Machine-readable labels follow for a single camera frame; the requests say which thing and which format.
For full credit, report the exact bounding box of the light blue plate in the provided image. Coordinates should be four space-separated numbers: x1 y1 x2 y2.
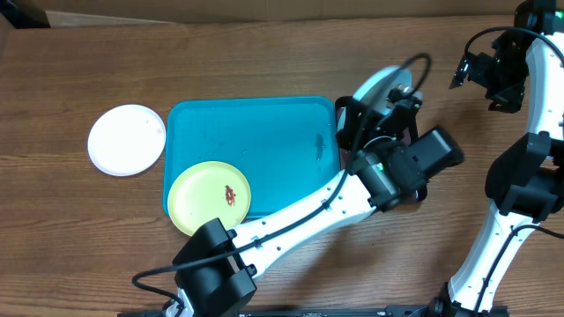
352 65 412 104

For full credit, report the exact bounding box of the yellow plate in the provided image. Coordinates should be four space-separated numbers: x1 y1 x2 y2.
167 161 252 236

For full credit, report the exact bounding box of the white plate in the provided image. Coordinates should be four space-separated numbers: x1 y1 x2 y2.
87 104 167 177

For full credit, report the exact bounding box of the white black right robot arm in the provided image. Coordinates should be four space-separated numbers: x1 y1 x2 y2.
421 0 563 316

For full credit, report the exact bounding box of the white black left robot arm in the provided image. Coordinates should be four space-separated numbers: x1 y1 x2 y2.
163 88 429 316

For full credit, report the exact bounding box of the black tray with water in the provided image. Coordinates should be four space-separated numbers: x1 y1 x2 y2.
335 96 427 204

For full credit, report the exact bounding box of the teal plastic tray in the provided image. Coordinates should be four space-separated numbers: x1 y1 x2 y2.
163 96 341 218

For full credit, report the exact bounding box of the cardboard panel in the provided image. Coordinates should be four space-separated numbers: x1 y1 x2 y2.
34 0 520 23

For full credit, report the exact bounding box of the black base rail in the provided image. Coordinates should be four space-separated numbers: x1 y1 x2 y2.
116 305 510 317

